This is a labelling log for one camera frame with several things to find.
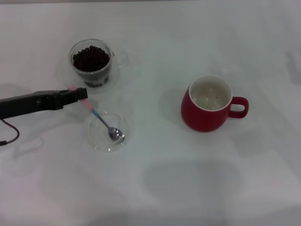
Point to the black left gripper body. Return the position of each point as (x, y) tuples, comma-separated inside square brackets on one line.
[(28, 103)]

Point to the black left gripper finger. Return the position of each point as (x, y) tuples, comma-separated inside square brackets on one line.
[(81, 93), (69, 100)]

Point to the coffee beans heap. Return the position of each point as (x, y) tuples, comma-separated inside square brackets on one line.
[(91, 58)]

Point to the clear glass saucer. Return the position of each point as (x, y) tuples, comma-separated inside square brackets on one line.
[(113, 82)]

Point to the small clear glass dish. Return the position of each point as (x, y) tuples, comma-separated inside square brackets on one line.
[(98, 141)]

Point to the red ceramic mug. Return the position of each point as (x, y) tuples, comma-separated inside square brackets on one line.
[(202, 117)]

